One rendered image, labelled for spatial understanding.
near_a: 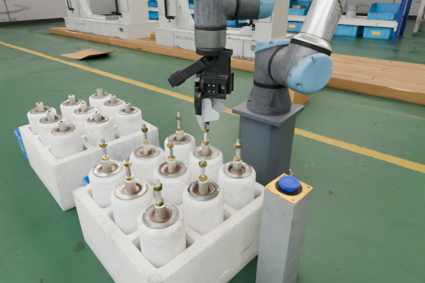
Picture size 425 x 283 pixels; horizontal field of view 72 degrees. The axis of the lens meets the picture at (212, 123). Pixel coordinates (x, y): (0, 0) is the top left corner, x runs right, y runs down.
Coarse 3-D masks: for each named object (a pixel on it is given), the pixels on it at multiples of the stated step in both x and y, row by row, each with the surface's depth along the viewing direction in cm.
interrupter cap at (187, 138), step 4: (168, 136) 91; (172, 136) 91; (184, 136) 91; (188, 136) 91; (172, 140) 89; (176, 140) 89; (184, 140) 89; (188, 140) 89; (176, 144) 87; (180, 144) 87; (184, 144) 87
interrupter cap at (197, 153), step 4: (196, 148) 84; (200, 148) 84; (212, 148) 84; (216, 148) 84; (192, 152) 82; (196, 152) 82; (200, 152) 83; (212, 152) 82; (216, 152) 82; (196, 156) 80; (200, 156) 80; (204, 156) 80; (208, 156) 80; (212, 156) 80; (216, 156) 80
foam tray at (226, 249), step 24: (96, 216) 70; (240, 216) 70; (96, 240) 75; (120, 240) 63; (192, 240) 64; (216, 240) 63; (240, 240) 71; (120, 264) 65; (144, 264) 57; (168, 264) 57; (192, 264) 60; (216, 264) 67; (240, 264) 75
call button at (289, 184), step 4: (284, 176) 59; (288, 176) 59; (292, 176) 59; (280, 180) 58; (284, 180) 58; (288, 180) 58; (292, 180) 58; (296, 180) 58; (280, 184) 57; (284, 184) 56; (288, 184) 56; (292, 184) 56; (296, 184) 56; (284, 188) 56; (288, 188) 56; (292, 188) 56; (296, 188) 56
